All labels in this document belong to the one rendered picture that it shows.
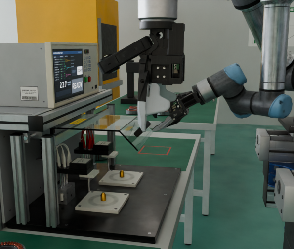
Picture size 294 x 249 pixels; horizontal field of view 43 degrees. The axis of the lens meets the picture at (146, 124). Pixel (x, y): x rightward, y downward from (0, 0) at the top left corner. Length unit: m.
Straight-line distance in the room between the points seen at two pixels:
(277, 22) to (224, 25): 5.32
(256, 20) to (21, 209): 0.97
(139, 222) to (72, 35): 4.02
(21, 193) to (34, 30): 4.17
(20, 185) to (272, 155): 0.86
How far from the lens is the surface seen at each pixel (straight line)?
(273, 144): 1.42
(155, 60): 0.71
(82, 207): 1.30
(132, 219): 1.23
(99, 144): 1.53
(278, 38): 1.20
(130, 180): 1.53
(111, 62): 0.74
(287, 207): 0.96
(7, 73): 1.29
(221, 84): 1.23
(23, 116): 1.13
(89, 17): 4.96
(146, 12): 0.71
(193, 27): 6.53
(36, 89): 1.25
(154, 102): 0.69
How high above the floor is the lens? 1.31
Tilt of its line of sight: 12 degrees down
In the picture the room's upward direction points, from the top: straight up
